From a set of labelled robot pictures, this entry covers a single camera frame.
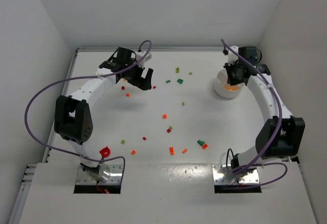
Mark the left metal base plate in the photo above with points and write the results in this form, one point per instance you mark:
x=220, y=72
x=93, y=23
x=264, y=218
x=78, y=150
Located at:
x=105, y=174

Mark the orange double lego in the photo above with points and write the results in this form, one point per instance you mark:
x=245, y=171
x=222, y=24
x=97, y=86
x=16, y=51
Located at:
x=171, y=150

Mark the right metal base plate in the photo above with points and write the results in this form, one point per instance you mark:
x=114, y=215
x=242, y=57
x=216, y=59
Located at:
x=223, y=176

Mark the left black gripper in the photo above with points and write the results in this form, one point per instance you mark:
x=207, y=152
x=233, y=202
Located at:
x=138, y=75

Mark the metal base plate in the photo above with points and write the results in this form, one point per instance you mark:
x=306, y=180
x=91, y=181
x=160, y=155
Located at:
x=105, y=174
x=223, y=176

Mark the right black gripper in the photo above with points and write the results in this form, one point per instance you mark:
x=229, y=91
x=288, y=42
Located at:
x=235, y=74

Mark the white divided bowl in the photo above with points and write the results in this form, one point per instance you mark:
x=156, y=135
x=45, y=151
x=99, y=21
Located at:
x=224, y=89

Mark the dark green wedge lego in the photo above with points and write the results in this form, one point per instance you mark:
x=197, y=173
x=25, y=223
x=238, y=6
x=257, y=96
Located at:
x=201, y=143

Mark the red arch lego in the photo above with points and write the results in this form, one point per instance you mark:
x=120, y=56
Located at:
x=105, y=152

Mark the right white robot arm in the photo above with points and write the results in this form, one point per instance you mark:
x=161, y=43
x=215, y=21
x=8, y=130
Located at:
x=282, y=132

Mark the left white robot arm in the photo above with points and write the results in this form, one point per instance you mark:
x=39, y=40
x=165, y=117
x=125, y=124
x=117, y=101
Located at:
x=73, y=121

